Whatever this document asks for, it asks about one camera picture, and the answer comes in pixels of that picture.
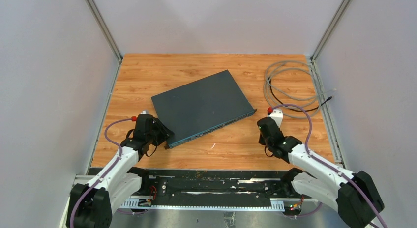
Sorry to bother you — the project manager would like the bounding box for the grey ethernet cable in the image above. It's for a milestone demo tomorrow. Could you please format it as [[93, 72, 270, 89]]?
[[262, 59, 336, 120]]

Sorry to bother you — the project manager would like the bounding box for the dark blue network switch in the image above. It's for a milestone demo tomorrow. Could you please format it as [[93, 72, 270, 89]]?
[[151, 70, 256, 148]]

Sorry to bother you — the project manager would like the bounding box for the black power cable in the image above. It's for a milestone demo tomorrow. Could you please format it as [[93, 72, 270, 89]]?
[[268, 77, 334, 113]]

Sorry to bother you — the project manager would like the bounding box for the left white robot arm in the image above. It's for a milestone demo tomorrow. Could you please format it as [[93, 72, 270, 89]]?
[[66, 111, 174, 228]]

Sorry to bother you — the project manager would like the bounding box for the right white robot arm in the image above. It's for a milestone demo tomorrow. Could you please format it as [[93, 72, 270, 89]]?
[[257, 116, 385, 228]]

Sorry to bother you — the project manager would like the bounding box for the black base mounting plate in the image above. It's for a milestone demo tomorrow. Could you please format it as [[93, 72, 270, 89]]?
[[119, 169, 302, 212]]

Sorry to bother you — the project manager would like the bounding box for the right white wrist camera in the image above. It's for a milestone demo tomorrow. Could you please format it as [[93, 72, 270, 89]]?
[[268, 108, 284, 127]]

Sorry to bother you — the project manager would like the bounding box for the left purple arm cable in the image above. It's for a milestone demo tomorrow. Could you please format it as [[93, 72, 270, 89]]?
[[69, 115, 138, 228]]

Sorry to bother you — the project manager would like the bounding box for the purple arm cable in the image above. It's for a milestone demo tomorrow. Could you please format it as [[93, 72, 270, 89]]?
[[69, 115, 138, 228], [267, 104, 389, 228]]

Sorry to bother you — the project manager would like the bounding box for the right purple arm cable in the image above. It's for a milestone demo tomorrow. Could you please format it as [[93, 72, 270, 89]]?
[[267, 104, 389, 228]]

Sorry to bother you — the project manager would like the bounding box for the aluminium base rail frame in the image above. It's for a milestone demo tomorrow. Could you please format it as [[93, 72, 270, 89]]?
[[66, 168, 323, 228]]

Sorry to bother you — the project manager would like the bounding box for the left aluminium corner post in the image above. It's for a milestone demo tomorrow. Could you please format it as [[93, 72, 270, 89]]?
[[85, 0, 123, 63]]

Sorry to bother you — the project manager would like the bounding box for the aluminium corner post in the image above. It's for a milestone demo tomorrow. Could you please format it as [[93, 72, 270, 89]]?
[[85, 0, 123, 63], [310, 0, 352, 62]]

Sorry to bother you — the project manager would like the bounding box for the right aluminium corner post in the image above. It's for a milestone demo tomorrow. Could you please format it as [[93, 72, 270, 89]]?
[[310, 0, 352, 62]]

